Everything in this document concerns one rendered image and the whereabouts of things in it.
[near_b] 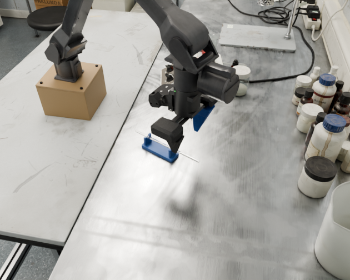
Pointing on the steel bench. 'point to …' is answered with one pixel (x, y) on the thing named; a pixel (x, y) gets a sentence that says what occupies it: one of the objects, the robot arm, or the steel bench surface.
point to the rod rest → (159, 150)
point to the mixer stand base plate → (256, 37)
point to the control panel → (165, 76)
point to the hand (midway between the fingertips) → (185, 130)
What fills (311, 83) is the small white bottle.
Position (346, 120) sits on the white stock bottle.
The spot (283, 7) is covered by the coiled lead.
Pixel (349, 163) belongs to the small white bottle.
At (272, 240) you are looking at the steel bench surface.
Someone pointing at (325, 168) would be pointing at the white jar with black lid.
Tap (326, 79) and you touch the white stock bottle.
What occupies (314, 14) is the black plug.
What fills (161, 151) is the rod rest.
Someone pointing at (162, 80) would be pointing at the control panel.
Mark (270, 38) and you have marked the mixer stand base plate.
